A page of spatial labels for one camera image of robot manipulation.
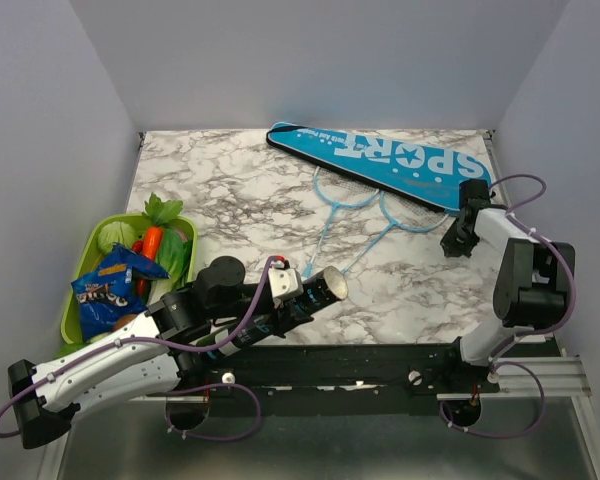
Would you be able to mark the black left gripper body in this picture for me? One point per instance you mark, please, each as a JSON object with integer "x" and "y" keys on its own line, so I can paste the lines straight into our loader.
{"x": 278, "y": 323}

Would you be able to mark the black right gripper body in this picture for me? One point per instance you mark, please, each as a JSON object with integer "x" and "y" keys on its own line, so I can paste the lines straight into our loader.
{"x": 463, "y": 231}

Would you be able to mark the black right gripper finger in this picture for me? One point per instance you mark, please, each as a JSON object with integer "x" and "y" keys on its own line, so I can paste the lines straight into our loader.
{"x": 468, "y": 244}
{"x": 453, "y": 242}

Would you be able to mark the black Boka shuttlecock tube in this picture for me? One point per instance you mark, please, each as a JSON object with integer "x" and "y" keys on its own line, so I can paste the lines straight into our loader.
{"x": 323, "y": 289}

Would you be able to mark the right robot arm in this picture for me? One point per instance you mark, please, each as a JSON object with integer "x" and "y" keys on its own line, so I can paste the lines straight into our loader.
{"x": 534, "y": 293}

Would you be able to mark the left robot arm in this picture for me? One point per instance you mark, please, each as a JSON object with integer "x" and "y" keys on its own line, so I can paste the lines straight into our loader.
{"x": 171, "y": 344}

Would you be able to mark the blue Sport racket bag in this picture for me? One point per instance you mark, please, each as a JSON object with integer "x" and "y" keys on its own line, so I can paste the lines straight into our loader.
{"x": 431, "y": 176}

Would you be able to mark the toy orange carrot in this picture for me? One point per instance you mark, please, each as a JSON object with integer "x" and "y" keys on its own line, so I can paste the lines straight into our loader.
{"x": 151, "y": 242}

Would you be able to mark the blue Oreo snack bag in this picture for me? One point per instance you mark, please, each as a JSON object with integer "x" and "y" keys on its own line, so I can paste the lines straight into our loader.
{"x": 107, "y": 293}

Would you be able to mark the toy green cabbage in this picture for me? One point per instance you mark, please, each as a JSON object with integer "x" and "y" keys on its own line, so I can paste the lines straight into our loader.
{"x": 116, "y": 233}

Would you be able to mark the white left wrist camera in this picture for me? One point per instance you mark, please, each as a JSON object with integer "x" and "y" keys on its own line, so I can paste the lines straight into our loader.
{"x": 285, "y": 284}

